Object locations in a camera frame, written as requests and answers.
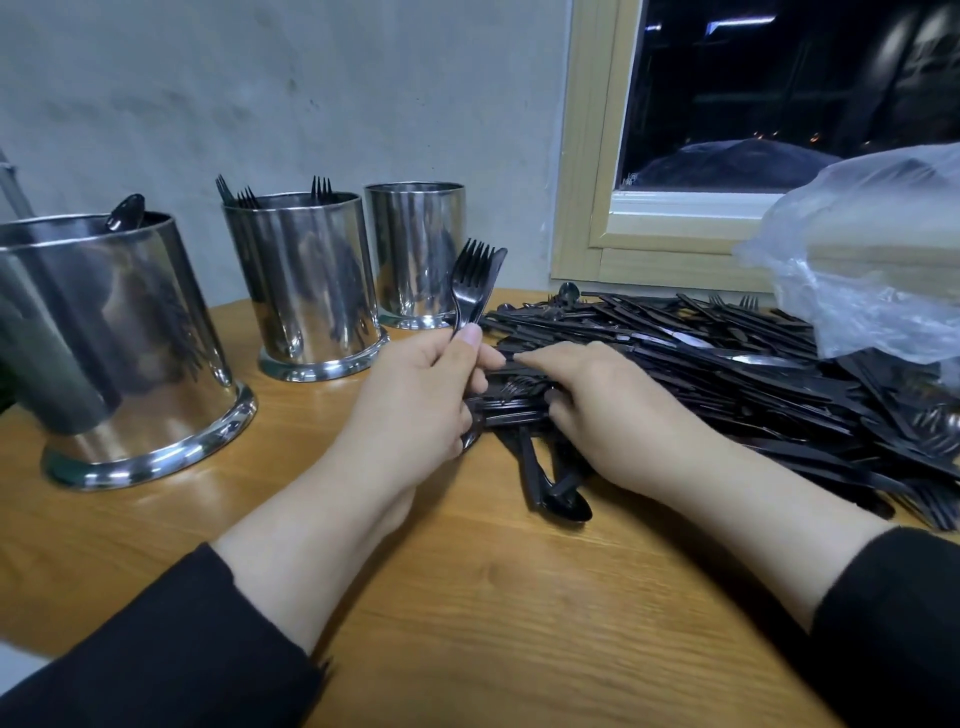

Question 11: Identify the person's right hand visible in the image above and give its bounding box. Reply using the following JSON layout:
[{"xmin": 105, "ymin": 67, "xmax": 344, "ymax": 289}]
[{"xmin": 510, "ymin": 340, "xmax": 726, "ymax": 506}]

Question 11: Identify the person's left hand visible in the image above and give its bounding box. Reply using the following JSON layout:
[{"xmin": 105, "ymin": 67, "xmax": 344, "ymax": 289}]
[{"xmin": 337, "ymin": 322, "xmax": 509, "ymax": 504}]

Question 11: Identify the pile of black plastic cutlery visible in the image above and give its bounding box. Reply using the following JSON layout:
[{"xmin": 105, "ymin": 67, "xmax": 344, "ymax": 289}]
[{"xmin": 465, "ymin": 280, "xmax": 960, "ymax": 534}]

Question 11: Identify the black plastic knife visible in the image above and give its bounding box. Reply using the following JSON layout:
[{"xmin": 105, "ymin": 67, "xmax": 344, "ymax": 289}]
[{"xmin": 472, "ymin": 246, "xmax": 510, "ymax": 324}]

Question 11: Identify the person's left forearm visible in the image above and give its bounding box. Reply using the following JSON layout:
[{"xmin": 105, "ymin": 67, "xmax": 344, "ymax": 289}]
[{"xmin": 0, "ymin": 465, "xmax": 414, "ymax": 728}]

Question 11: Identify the person's right forearm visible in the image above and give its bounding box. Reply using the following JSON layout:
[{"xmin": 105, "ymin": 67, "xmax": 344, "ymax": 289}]
[{"xmin": 675, "ymin": 450, "xmax": 960, "ymax": 728}]

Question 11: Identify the dark parked car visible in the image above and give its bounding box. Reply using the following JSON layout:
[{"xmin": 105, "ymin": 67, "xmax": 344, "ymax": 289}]
[{"xmin": 622, "ymin": 139, "xmax": 842, "ymax": 194}]

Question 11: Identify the clear plastic bag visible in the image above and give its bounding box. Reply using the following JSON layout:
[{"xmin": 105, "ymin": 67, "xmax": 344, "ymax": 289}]
[{"xmin": 738, "ymin": 142, "xmax": 960, "ymax": 392}]

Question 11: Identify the grey metal pipe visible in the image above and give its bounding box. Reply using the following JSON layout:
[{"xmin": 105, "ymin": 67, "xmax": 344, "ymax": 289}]
[{"xmin": 0, "ymin": 147, "xmax": 35, "ymax": 222}]

